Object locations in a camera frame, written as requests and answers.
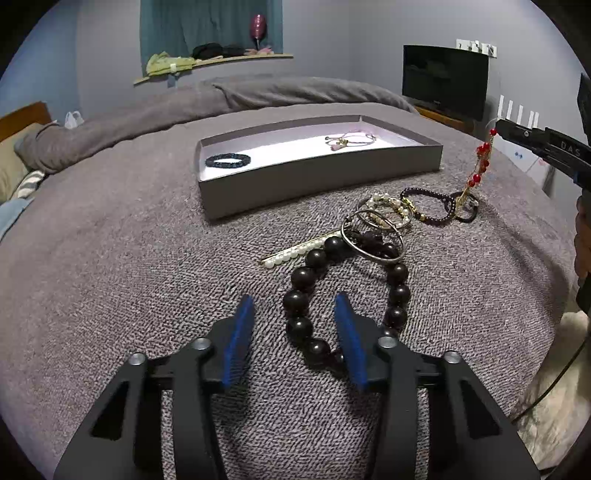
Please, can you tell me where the olive pillow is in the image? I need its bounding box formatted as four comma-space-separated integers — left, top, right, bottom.
0, 122, 44, 201

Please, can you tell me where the black cable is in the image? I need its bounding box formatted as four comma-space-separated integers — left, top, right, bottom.
510, 339, 591, 423

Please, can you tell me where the white router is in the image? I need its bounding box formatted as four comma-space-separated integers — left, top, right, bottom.
496, 95, 541, 130

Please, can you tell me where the black cloth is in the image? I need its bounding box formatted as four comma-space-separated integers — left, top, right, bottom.
191, 43, 247, 61

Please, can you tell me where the gold necklace with red beads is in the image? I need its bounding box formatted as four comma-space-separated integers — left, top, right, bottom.
457, 128, 498, 208

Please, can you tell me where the dark red bead bracelet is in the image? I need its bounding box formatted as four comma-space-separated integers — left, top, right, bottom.
399, 186, 458, 227

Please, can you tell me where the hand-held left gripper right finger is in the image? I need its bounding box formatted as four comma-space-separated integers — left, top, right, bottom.
333, 292, 541, 480

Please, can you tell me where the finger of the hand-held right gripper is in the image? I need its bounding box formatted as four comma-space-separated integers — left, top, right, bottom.
508, 129, 591, 185
496, 118, 548, 141

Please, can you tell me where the silver bangle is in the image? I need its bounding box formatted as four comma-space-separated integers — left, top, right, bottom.
341, 210, 408, 265
356, 196, 413, 230

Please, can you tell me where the green cloth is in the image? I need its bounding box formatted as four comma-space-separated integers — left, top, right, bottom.
146, 52, 195, 76

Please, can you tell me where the grey duvet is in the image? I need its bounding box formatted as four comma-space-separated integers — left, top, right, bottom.
14, 76, 421, 174

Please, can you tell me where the striped pillow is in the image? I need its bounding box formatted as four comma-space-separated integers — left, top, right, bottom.
11, 170, 47, 200

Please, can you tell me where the grey cardboard tray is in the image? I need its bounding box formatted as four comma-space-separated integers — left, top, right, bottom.
196, 114, 444, 221

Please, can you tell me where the person's right hand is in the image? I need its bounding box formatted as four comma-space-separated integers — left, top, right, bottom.
574, 196, 591, 284

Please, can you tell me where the white box with blue marks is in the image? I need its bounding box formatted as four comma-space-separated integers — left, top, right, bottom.
510, 145, 555, 188

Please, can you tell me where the wooden shelf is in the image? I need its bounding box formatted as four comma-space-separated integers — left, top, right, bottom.
134, 54, 294, 86

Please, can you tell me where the large black bead bracelet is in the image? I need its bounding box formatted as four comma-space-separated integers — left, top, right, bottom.
283, 233, 411, 377

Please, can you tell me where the teal curtain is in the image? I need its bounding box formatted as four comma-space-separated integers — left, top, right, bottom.
140, 0, 283, 70

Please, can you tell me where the pearl ring hair clip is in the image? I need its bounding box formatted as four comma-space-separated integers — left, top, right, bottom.
367, 191, 414, 227

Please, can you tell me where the pink cord bracelet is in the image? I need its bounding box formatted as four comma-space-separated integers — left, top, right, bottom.
323, 131, 377, 152

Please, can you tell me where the pearl hair pin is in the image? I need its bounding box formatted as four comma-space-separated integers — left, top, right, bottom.
260, 233, 345, 268

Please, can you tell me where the beige fluffy clothing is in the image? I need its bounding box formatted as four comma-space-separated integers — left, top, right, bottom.
512, 309, 591, 472

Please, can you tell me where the grey textured bed cover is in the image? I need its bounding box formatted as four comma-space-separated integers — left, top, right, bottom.
0, 102, 578, 480

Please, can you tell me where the black television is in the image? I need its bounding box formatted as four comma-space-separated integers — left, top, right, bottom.
402, 45, 490, 121

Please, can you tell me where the wooden headboard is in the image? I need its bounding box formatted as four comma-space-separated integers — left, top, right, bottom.
0, 102, 52, 141

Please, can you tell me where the pink wine glass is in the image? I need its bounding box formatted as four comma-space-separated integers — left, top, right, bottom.
249, 14, 269, 49

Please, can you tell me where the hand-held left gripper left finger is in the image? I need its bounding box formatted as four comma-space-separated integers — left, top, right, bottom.
53, 295, 257, 480

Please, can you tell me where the small black beaded bracelet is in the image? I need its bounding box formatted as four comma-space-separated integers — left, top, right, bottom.
205, 154, 251, 169

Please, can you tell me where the black hair tie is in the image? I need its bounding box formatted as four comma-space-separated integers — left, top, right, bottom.
450, 191, 480, 223

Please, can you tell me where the wooden television stand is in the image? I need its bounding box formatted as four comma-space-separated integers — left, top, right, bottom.
413, 105, 476, 136

